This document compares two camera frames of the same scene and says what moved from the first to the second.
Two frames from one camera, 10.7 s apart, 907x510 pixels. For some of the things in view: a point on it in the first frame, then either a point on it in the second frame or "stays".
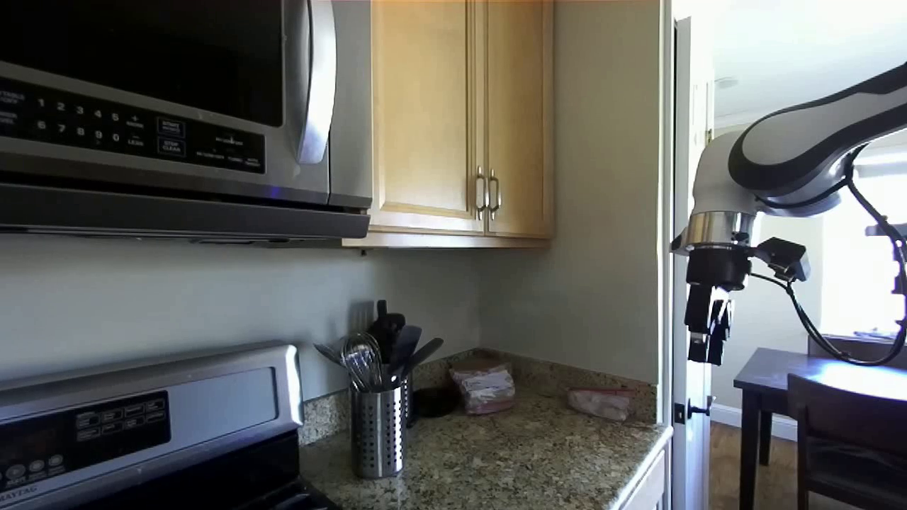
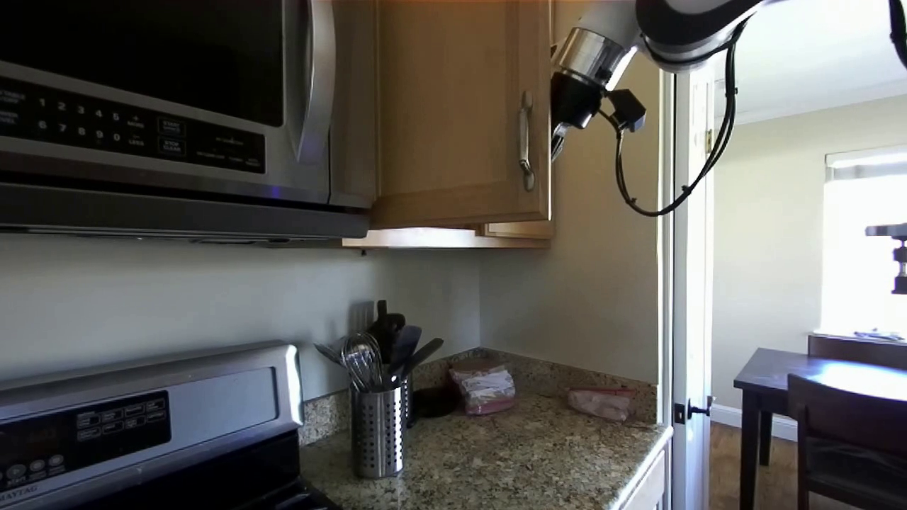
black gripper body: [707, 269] → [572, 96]
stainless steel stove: [180, 429] stays
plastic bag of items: [484, 388] stays
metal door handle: [476, 190] → [526, 141]
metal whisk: [357, 362] stays
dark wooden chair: [853, 449] stays
